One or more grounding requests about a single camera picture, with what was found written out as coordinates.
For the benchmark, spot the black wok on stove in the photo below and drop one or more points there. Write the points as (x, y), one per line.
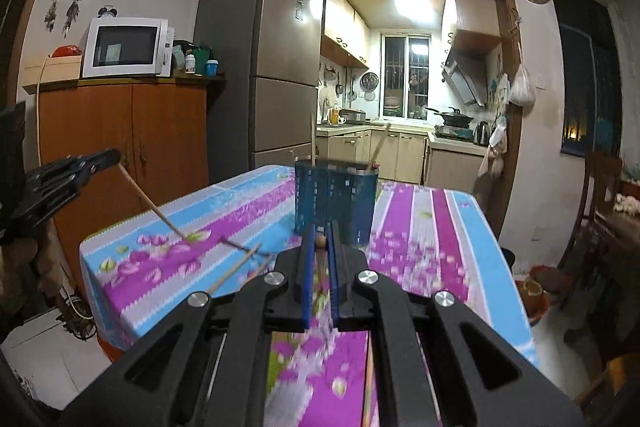
(454, 118)

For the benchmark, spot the white hanging plastic bag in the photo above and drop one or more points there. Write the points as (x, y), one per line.
(522, 90)

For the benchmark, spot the steel range hood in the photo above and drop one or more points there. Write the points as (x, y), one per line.
(466, 75)

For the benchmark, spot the cardboard box on cabinet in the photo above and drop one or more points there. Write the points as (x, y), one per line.
(50, 69)

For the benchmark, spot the grey tall refrigerator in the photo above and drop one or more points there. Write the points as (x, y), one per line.
(268, 54)

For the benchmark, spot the kitchen window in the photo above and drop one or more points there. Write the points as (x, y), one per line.
(406, 69)

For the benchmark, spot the white microwave oven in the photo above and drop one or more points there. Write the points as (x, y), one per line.
(128, 46)

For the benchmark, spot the steel electric kettle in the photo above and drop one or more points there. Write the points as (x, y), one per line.
(482, 133)

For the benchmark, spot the dark wooden chair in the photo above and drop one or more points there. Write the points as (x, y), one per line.
(603, 255)

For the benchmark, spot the blue perforated utensil holder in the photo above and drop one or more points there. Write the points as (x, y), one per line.
(334, 190)

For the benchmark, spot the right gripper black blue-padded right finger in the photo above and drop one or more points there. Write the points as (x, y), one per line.
(348, 304)

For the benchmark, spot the orange wooden cabinet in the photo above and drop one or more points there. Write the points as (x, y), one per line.
(159, 129)

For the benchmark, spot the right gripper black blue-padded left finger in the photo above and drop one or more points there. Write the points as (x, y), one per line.
(289, 303)

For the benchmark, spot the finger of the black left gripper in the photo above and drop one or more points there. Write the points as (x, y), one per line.
(102, 160)

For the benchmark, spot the wooden chopstick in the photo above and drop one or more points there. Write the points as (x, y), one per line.
(148, 202)
(380, 137)
(313, 154)
(264, 267)
(238, 265)
(320, 265)
(368, 387)

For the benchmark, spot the red plastic basin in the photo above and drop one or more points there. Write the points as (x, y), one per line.
(534, 300)

